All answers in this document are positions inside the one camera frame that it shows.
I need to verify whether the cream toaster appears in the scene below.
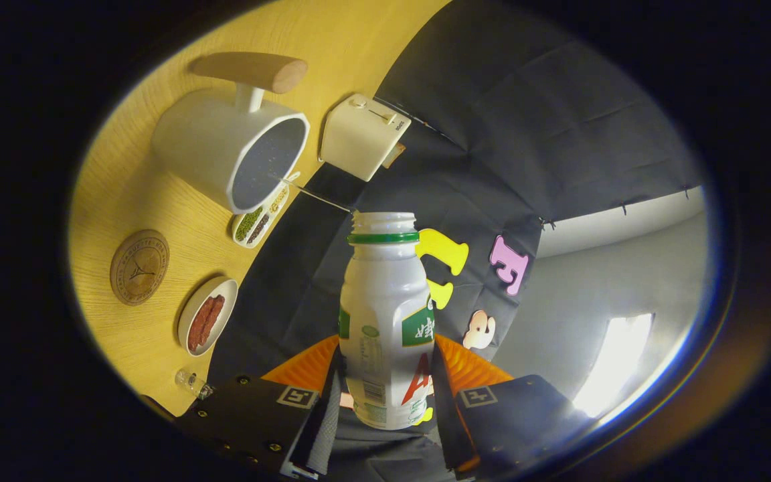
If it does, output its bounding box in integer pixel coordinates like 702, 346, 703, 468
319, 93, 412, 183

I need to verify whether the white divided bean dish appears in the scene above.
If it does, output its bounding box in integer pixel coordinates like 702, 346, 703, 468
232, 172, 301, 250

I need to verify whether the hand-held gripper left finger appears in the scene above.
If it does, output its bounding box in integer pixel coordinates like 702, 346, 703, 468
177, 335, 345, 481

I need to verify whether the round cork coaster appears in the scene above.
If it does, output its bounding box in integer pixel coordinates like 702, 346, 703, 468
110, 230, 170, 307

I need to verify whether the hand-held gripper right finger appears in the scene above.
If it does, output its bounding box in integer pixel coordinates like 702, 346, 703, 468
430, 333, 575, 479

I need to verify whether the black backdrop cloth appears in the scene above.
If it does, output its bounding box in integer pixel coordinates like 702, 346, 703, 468
208, 0, 704, 482

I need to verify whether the red meat slice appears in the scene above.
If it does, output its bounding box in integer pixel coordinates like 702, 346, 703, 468
187, 297, 218, 353
201, 295, 226, 335

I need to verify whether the white cup with wooden handle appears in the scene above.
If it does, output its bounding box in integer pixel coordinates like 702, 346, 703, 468
151, 52, 311, 215

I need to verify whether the round white plate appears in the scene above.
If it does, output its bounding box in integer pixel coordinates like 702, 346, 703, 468
177, 276, 239, 357

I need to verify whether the wooden table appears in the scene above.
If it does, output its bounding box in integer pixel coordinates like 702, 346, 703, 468
68, 0, 453, 417

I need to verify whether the white juice bottle green label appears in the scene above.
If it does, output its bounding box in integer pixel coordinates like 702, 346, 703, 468
339, 211, 437, 430

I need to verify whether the clear plastic water bottle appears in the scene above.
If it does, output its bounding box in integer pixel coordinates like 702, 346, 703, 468
174, 368, 215, 401

